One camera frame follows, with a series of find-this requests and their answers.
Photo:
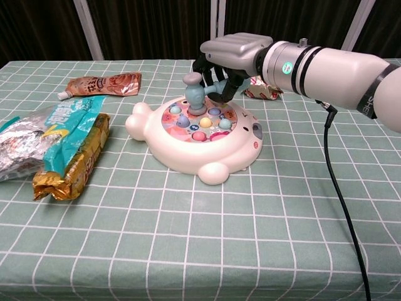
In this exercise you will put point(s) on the grey black right robot hand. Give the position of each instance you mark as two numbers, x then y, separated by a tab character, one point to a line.
238	53

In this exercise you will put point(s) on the light blue toy hammer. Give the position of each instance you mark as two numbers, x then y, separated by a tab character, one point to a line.
195	94

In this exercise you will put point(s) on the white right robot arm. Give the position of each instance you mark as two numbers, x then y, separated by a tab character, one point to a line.
329	75

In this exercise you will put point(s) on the white whack-a-mole toy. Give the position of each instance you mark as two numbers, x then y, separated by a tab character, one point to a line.
200	147

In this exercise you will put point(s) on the gold red foil snack pack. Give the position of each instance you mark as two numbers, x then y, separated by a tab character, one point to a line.
261	91

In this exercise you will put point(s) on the dark pleated curtain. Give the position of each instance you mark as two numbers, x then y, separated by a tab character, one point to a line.
150	28

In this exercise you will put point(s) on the brown spouted drink pouch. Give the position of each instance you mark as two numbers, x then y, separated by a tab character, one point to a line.
103	84

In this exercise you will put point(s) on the green white checkered tablecloth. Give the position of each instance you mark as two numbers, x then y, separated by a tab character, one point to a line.
200	225

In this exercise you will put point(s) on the gold yellow cracker package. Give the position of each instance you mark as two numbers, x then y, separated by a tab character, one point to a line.
81	160

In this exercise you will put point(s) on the teal silver snack bag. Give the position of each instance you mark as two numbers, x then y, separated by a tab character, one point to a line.
47	131

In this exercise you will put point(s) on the white metal frame post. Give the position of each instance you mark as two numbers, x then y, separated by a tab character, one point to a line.
217	22
89	29
358	22

